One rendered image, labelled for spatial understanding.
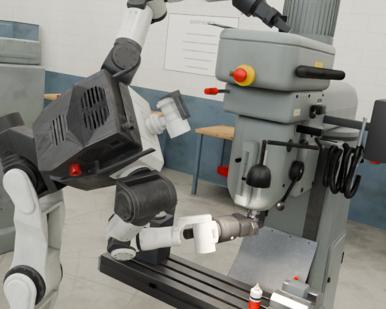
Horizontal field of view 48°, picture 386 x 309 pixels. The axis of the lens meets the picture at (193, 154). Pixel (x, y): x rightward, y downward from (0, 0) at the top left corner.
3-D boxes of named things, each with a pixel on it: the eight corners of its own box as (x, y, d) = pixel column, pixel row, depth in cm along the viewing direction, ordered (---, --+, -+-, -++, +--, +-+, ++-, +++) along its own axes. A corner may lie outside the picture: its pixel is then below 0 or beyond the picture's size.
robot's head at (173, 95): (162, 129, 127) (182, 121, 123) (150, 102, 126) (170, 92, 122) (173, 124, 132) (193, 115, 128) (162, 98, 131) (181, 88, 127)
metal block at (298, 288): (301, 306, 147) (304, 290, 146) (284, 299, 150) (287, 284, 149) (306, 300, 151) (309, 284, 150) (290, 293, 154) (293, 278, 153)
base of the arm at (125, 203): (124, 235, 116) (136, 208, 109) (102, 198, 122) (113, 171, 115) (168, 219, 126) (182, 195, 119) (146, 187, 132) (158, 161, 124)
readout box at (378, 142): (389, 165, 147) (403, 103, 143) (361, 159, 152) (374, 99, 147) (397, 157, 164) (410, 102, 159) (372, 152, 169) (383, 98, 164)
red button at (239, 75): (243, 83, 121) (245, 68, 120) (231, 81, 123) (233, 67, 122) (249, 83, 124) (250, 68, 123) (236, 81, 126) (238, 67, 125)
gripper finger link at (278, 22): (286, 35, 140) (271, 23, 141) (292, 27, 139) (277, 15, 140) (285, 35, 138) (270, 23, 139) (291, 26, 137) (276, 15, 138)
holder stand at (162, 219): (155, 266, 179) (160, 221, 174) (112, 251, 187) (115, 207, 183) (170, 255, 189) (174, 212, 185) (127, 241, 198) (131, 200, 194)
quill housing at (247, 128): (272, 219, 141) (288, 122, 134) (217, 202, 152) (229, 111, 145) (291, 206, 157) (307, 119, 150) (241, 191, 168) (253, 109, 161)
